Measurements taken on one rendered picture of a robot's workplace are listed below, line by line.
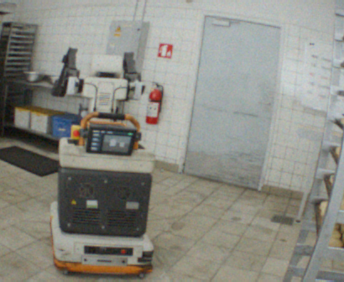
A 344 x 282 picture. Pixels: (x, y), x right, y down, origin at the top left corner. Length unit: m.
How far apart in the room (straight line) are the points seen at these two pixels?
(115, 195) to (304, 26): 3.20
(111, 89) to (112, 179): 0.57
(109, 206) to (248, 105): 2.80
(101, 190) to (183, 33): 3.09
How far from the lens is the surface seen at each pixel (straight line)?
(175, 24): 4.93
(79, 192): 2.14
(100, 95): 2.39
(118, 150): 2.08
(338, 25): 1.22
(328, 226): 0.79
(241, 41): 4.68
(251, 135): 4.65
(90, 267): 2.27
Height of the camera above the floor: 1.29
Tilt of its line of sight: 11 degrees down
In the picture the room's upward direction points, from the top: 8 degrees clockwise
